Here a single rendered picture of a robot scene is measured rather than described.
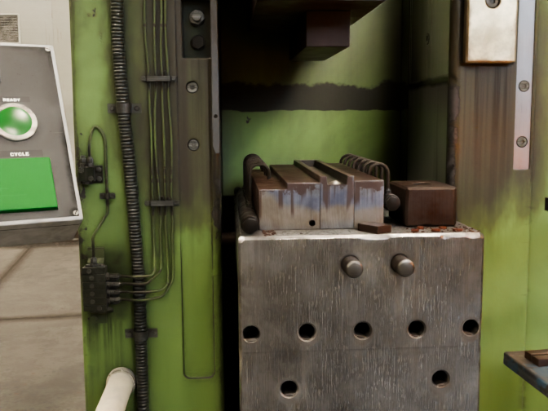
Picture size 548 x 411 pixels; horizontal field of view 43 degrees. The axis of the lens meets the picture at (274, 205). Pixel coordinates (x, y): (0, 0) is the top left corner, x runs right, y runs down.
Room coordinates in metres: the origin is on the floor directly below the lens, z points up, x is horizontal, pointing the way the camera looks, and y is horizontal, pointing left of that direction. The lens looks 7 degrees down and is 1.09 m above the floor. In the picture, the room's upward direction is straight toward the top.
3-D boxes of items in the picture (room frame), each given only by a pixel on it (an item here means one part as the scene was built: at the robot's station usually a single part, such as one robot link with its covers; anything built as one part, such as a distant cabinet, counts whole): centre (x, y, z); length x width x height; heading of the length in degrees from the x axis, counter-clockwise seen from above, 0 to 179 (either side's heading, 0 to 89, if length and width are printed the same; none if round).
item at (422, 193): (1.17, -0.25, 0.95); 0.12 x 0.08 x 0.06; 4
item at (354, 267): (1.02, -0.12, 0.87); 0.04 x 0.03 x 0.03; 4
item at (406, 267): (1.03, -0.19, 0.87); 0.04 x 0.03 x 0.03; 4
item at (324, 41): (1.35, -0.08, 1.24); 0.30 x 0.07 x 0.06; 4
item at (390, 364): (1.32, -0.12, 0.69); 0.56 x 0.38 x 0.45; 4
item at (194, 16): (1.24, 0.13, 1.24); 0.03 x 0.03 x 0.07; 4
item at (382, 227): (1.07, -0.16, 0.92); 0.04 x 0.03 x 0.01; 36
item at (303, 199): (1.31, -0.06, 0.96); 0.42 x 0.20 x 0.09; 4
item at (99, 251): (1.20, 0.30, 0.80); 0.06 x 0.03 x 0.14; 94
